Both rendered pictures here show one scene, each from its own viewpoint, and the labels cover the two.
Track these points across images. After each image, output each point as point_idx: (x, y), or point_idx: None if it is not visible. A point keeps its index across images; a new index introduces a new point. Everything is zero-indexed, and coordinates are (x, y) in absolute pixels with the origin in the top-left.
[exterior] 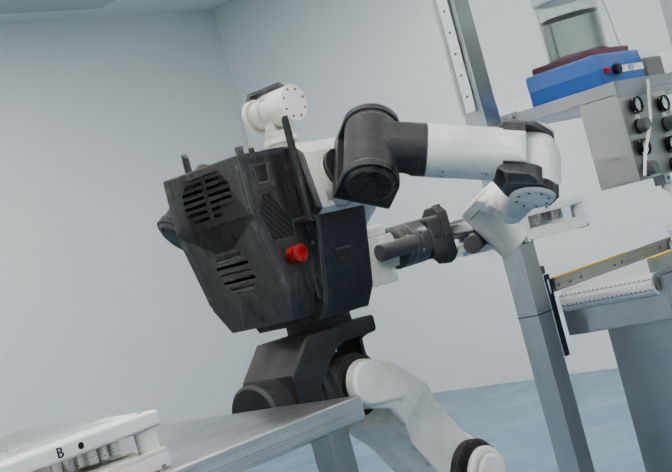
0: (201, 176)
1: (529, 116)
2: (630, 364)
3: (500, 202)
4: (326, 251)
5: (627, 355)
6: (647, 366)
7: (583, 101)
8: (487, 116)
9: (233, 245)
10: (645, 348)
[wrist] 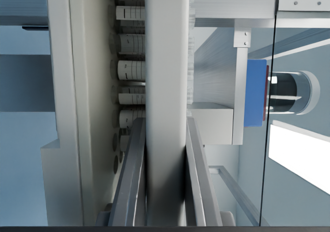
0: None
1: (240, 59)
2: (38, 65)
3: None
4: None
5: (44, 65)
6: (36, 78)
7: (236, 114)
8: (264, 20)
9: None
10: (49, 80)
